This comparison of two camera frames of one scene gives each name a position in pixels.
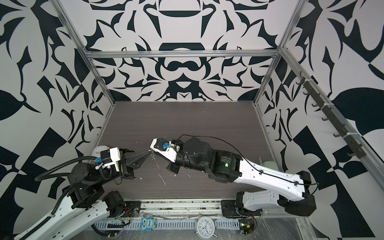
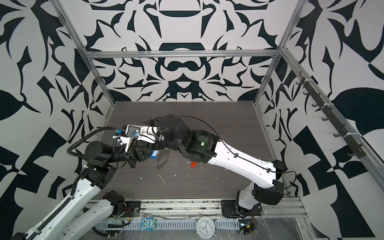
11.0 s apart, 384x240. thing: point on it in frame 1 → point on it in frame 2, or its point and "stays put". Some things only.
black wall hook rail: x=358 y=151 stays put
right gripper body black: x=176 y=165 → x=159 y=145
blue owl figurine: x=148 y=224 stays put
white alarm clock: x=205 y=227 stays put
